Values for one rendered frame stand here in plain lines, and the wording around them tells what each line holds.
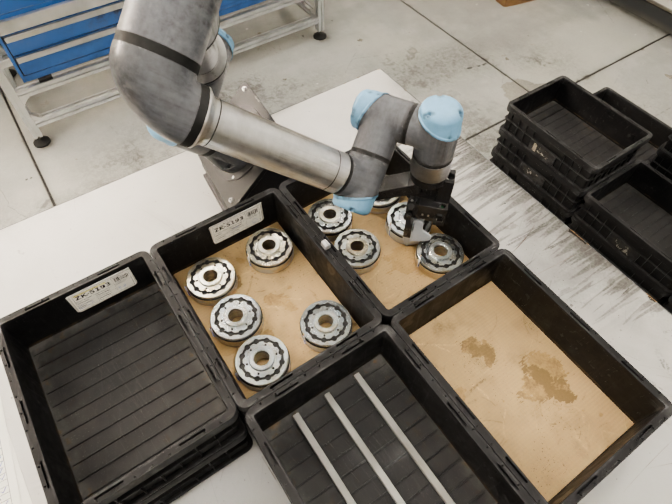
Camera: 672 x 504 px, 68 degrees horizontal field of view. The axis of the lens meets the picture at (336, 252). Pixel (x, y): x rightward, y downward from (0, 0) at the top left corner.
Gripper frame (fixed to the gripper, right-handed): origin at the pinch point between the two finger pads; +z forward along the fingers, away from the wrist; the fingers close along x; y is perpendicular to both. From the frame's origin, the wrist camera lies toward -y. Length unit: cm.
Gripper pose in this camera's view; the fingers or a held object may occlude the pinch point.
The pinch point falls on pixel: (406, 232)
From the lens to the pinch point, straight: 113.7
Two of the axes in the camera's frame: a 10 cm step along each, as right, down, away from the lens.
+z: 0.0, 5.7, 8.2
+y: 9.7, 1.9, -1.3
